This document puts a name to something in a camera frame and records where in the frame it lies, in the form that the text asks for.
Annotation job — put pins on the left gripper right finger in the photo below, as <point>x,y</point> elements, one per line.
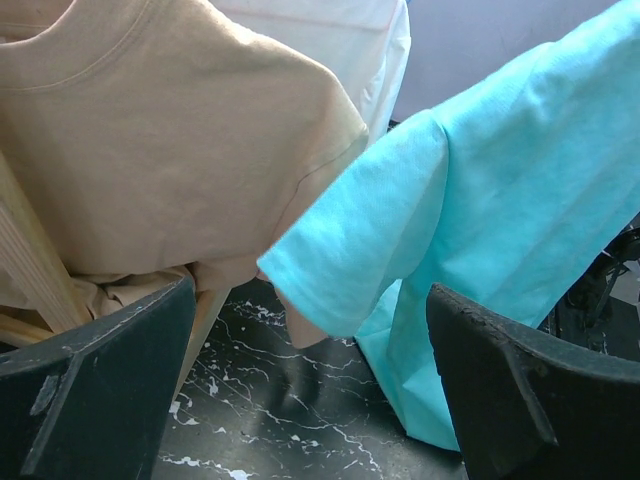
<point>527,405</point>

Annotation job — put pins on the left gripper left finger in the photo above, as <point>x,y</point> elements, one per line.
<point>92,403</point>

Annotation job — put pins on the teal t shirt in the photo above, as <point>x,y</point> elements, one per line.
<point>505,193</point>

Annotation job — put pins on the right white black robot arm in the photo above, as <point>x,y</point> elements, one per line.
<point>600,311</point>

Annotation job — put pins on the beige t shirt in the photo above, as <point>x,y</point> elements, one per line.
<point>160,139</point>

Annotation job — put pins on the white printed t shirt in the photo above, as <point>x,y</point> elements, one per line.
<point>365,43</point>

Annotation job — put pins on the wooden clothes rack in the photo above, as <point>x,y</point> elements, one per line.
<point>32,263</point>

